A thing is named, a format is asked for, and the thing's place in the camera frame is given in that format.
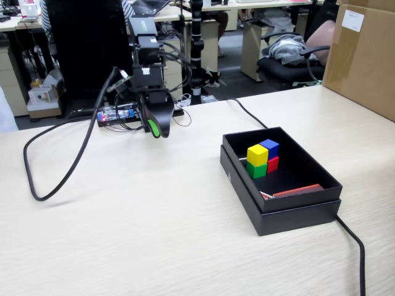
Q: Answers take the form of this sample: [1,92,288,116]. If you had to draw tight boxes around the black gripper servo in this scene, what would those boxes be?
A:
[132,65,175,139]

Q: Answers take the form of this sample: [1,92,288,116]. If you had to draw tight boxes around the yellow wooden cube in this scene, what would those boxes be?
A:
[246,143,269,167]

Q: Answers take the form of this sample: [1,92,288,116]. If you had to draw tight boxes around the green wooden cube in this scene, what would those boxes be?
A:
[246,162,268,179]

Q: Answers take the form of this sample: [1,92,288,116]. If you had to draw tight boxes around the blue wooden cube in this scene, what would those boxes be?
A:
[259,138,280,161]

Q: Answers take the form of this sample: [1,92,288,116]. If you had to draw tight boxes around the red wooden cube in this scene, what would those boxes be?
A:
[266,155,280,175]

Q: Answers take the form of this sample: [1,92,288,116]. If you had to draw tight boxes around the white box with circle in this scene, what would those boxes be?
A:
[27,85,60,120]

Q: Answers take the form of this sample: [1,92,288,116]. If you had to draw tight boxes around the black cardboard box tray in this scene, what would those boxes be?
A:
[221,125,344,214]

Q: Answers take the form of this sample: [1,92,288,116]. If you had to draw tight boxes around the black box lid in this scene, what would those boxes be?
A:
[219,144,343,237]

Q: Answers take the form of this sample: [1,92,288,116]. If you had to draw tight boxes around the red white small box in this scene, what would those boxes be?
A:
[20,0,37,18]

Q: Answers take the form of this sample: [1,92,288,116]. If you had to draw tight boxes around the large brown cardboard box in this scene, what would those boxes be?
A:
[322,0,395,123]

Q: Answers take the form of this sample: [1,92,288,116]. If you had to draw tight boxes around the blue controller circuit board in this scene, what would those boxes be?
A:
[97,108,138,121]

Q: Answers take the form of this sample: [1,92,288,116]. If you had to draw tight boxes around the beige drawer cabinet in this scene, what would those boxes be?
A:
[0,46,28,117]
[162,36,185,99]

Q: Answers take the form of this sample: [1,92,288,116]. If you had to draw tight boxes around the black white shoes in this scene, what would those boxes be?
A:
[202,69,228,89]

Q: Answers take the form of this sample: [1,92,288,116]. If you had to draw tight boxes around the beige desk side panel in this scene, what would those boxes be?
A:
[200,20,220,70]

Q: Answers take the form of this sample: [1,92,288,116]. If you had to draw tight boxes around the beige office desk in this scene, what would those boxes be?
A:
[181,0,325,13]
[125,6,232,24]
[0,15,44,31]

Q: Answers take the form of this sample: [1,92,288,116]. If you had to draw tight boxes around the black vertical stand pole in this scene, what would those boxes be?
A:
[188,0,205,106]

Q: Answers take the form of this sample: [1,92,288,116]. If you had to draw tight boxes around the black chair backrest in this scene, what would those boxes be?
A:
[46,0,133,102]

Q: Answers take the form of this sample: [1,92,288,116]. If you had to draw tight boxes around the beige storage cabinet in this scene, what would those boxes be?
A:
[240,20,299,83]

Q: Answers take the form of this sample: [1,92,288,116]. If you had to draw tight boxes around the dark open laptop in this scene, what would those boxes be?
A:
[131,0,171,17]

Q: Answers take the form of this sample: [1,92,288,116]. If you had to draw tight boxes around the bare person legs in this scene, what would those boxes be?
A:
[215,10,231,58]

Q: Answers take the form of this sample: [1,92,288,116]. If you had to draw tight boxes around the black office armchair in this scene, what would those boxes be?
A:
[256,31,331,91]

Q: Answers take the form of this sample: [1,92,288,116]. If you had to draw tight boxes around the grey crumpled clothing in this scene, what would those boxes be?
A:
[265,33,318,66]

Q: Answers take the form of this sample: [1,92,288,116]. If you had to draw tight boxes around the person white shirt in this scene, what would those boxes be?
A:
[0,86,19,133]

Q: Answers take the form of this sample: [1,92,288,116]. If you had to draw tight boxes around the person striped shirt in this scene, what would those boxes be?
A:
[39,0,136,39]

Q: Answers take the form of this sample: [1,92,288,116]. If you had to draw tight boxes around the flat red card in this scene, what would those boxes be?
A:
[272,183,325,199]

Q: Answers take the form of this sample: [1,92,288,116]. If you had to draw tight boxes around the seated person black shirt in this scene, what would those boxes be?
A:
[304,0,340,41]

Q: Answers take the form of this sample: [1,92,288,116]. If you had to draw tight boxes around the white shipping label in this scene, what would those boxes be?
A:
[343,9,365,32]

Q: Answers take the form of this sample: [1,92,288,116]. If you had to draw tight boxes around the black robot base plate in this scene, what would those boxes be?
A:
[97,107,185,129]

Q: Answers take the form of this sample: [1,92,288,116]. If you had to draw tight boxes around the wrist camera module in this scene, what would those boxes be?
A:
[106,68,134,95]

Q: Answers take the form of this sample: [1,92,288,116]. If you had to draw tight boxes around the black servo wire bundle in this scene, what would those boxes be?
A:
[159,41,194,127]

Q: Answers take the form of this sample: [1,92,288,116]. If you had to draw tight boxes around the thick black camera cable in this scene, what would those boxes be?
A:
[23,67,124,203]

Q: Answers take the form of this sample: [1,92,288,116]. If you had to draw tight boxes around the black power cable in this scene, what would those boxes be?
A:
[226,97,367,296]

